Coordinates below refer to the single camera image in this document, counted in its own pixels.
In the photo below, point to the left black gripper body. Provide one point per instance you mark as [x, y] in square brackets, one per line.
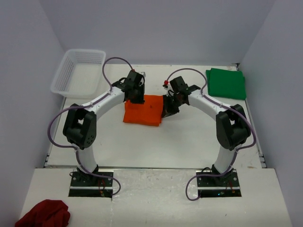
[138, 97]

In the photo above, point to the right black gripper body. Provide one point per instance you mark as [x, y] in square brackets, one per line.
[172, 104]

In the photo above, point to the orange t shirt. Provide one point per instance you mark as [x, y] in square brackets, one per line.
[148, 114]

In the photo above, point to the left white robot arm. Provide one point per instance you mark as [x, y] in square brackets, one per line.
[80, 128]

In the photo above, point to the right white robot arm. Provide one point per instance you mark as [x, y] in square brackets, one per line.
[232, 127]

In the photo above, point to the folded green t shirt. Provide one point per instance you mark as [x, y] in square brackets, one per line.
[226, 84]

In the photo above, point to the white plastic mesh basket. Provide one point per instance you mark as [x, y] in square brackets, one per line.
[79, 73]

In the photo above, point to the crumpled dark red t shirt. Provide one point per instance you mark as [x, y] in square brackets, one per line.
[47, 213]

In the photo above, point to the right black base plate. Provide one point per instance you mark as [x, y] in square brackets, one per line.
[219, 187]

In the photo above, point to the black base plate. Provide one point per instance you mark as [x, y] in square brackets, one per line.
[84, 185]
[219, 187]

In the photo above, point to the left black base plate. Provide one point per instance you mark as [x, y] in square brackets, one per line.
[84, 185]

